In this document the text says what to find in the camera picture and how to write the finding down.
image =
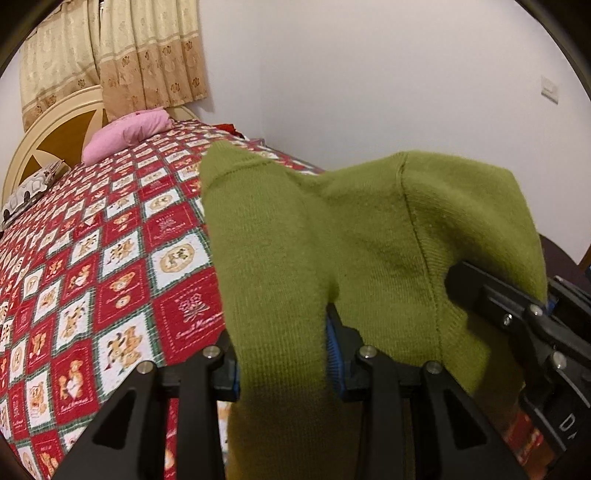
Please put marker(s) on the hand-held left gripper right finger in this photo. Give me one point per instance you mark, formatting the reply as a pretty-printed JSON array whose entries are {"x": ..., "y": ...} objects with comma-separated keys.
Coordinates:
[{"x": 334, "y": 360}]

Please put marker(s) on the red patchwork printed blanket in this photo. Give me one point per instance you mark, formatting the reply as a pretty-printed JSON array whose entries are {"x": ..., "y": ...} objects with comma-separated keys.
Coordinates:
[{"x": 115, "y": 258}]

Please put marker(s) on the pink pillow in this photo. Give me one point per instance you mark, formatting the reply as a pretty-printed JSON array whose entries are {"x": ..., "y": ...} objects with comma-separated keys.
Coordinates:
[{"x": 127, "y": 134}]

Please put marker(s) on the white wall switch plate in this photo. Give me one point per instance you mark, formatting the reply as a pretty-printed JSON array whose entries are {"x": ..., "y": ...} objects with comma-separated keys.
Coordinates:
[{"x": 549, "y": 87}]

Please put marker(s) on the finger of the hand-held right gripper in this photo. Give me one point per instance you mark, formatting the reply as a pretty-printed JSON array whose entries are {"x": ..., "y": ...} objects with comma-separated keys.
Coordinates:
[
  {"x": 498, "y": 300},
  {"x": 570, "y": 295}
]

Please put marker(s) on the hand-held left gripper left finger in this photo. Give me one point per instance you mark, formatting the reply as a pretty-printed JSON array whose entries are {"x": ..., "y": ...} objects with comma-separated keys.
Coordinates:
[{"x": 226, "y": 374}]

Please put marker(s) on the cream wooden bed headboard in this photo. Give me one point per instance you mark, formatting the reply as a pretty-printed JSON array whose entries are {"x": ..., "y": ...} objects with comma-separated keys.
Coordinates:
[{"x": 51, "y": 134}]

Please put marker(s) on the green knit sweater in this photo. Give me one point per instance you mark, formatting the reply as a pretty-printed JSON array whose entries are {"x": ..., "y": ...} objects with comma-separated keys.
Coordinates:
[{"x": 369, "y": 240}]

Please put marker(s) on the beige floral curtain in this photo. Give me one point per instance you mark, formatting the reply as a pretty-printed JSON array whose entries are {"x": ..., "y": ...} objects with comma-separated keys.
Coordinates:
[
  {"x": 60, "y": 60},
  {"x": 152, "y": 55}
]

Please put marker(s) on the white black printed pillow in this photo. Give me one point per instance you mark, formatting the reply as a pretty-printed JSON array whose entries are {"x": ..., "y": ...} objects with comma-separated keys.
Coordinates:
[{"x": 30, "y": 187}]

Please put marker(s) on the dark wooden furniture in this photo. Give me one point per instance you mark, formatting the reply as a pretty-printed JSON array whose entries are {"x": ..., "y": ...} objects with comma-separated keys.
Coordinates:
[{"x": 561, "y": 256}]

